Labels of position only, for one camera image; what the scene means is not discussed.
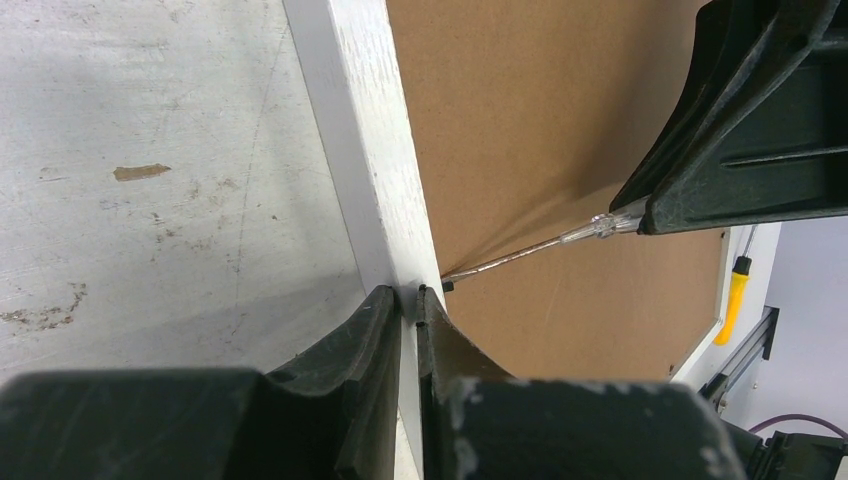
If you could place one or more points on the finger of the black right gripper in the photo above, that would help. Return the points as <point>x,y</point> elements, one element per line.
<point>759,133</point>

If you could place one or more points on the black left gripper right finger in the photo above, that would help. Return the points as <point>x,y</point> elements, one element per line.
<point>479,422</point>

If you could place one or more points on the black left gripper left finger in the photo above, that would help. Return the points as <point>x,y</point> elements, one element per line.
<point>329,413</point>

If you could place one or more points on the clear handle screwdriver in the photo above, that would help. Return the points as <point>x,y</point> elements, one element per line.
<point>621,221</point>

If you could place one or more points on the white picture frame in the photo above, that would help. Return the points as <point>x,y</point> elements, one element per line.
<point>457,131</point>

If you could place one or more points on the yellow handle screwdriver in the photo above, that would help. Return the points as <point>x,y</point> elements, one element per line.
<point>740,275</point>

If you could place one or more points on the aluminium table front rail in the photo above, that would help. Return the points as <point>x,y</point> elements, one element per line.
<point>755,348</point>

